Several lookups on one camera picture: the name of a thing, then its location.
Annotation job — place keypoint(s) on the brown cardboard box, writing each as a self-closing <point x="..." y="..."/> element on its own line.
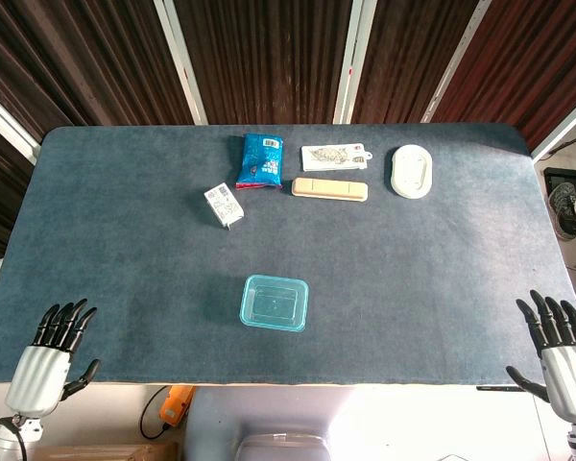
<point x="101" y="452"/>

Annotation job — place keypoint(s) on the blue snack packet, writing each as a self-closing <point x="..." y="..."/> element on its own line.
<point x="260" y="161"/>

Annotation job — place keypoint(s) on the grey robot torso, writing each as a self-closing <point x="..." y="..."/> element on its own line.
<point x="211" y="422"/>

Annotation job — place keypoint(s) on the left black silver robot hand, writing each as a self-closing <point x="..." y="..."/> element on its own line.
<point x="36" y="379"/>

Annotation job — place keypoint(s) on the white card pack turtle print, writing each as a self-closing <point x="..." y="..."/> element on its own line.
<point x="333" y="157"/>

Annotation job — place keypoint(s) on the teal transparent plastic container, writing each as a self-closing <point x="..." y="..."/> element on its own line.
<point x="274" y="303"/>

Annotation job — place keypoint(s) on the beige long rectangular case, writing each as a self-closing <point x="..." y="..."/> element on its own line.
<point x="329" y="188"/>

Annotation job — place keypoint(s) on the translucent grey chest cover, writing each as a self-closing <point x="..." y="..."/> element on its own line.
<point x="283" y="446"/>

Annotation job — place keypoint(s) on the white metal frame beam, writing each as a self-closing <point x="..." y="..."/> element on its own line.
<point x="7" y="124"/>
<point x="564" y="126"/>
<point x="453" y="62"/>
<point x="352" y="62"/>
<point x="182" y="62"/>

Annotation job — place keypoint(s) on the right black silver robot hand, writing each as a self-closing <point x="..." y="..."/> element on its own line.
<point x="568" y="384"/>

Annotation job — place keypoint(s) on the blue-grey felt table mat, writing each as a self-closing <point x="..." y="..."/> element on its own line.
<point x="125" y="249"/>

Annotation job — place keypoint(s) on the black floor box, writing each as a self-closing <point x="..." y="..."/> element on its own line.
<point x="557" y="175"/>

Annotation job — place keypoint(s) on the grey sneaker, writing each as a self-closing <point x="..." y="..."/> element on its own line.
<point x="562" y="206"/>

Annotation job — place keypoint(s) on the orange handheld tool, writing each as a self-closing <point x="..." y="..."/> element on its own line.
<point x="175" y="405"/>

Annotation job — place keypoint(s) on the white oval soap dish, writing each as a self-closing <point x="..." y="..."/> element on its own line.
<point x="412" y="171"/>

